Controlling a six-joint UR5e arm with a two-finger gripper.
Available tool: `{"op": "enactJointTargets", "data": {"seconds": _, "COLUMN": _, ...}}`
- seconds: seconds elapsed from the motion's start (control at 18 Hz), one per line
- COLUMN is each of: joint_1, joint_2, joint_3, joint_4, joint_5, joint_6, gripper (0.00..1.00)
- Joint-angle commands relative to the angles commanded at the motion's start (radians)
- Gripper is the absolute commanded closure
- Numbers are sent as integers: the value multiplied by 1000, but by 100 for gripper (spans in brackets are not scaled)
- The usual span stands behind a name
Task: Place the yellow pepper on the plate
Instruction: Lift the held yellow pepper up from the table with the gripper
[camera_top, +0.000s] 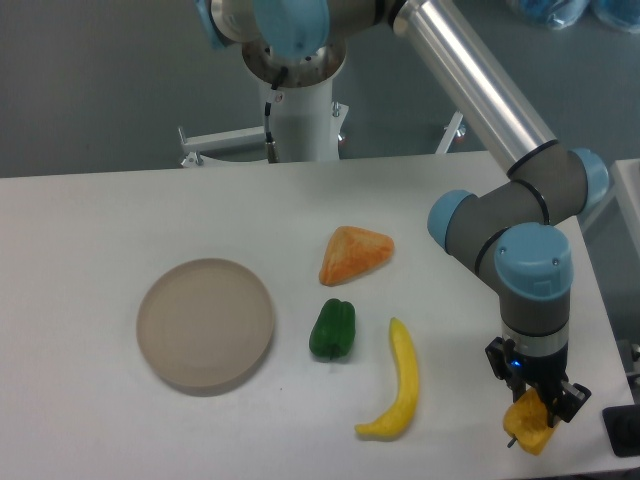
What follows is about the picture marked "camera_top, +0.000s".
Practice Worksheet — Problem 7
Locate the white side table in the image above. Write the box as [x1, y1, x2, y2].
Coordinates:
[579, 158, 640, 401]

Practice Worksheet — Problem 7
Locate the yellow banana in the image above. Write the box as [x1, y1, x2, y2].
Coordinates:
[354, 317, 420, 440]

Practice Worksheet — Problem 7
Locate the beige round plate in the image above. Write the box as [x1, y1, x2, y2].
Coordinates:
[136, 258, 275, 397]

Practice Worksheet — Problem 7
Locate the black device at right edge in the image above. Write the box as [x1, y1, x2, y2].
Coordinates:
[602, 405, 639, 458]

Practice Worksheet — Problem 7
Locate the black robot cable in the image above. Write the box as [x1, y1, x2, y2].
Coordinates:
[262, 67, 290, 164]

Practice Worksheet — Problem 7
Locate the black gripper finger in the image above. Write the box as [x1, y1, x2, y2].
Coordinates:
[538, 380, 592, 428]
[485, 337, 526, 403]

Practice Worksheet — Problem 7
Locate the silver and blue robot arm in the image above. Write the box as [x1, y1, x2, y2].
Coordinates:
[195, 1, 609, 426]

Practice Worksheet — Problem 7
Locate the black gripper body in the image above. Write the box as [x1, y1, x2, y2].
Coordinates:
[515, 343, 568, 386]

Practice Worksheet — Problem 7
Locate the blue plastic bag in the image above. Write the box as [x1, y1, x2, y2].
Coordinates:
[591, 0, 639, 34]
[505, 0, 589, 30]

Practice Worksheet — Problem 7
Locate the orange triangular food piece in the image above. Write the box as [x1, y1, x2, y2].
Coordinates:
[319, 226, 395, 286]

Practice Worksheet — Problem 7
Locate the green bell pepper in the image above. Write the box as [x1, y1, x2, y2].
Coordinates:
[309, 298, 356, 360]

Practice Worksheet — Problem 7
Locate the yellow bell pepper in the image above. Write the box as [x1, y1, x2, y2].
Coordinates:
[503, 388, 555, 456]

